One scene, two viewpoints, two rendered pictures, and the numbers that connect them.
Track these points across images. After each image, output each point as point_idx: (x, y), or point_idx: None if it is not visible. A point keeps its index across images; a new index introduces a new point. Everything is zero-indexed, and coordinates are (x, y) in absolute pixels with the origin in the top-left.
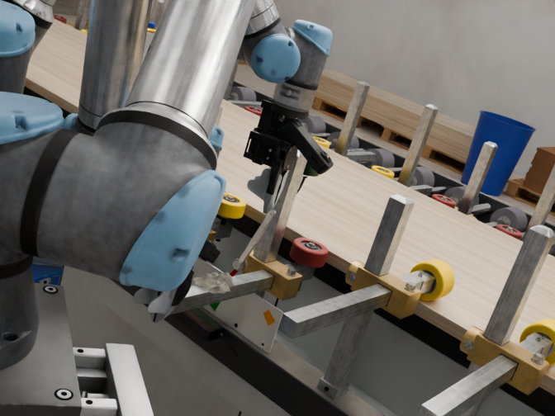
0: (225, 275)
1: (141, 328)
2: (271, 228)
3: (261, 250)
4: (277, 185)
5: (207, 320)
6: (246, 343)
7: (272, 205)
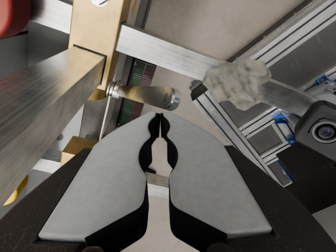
0: (216, 83)
1: None
2: (82, 87)
3: (98, 75)
4: (208, 172)
5: (138, 77)
6: (143, 23)
7: (176, 116)
